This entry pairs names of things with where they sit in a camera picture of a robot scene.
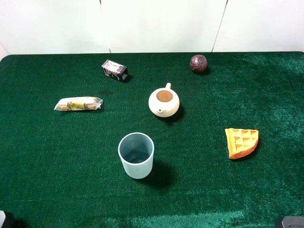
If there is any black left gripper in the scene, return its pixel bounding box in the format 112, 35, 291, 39
0, 210, 14, 228

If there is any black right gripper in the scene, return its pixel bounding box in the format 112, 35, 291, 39
275, 216, 304, 228

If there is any pale blue plastic cup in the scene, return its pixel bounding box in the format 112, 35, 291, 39
118, 132, 154, 179

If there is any orange waffle slice toy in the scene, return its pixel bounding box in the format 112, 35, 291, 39
225, 128, 259, 160

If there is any green velvet table cloth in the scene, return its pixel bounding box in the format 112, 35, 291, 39
0, 52, 304, 228

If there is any clear wrapped snack packet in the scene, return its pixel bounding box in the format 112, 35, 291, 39
54, 96, 103, 111

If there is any cream ceramic teapot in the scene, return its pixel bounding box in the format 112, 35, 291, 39
148, 83, 180, 118

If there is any dark red round ball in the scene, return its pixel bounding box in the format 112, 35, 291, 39
190, 55, 208, 73

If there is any black pink small box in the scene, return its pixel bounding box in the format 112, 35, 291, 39
102, 59, 128, 82

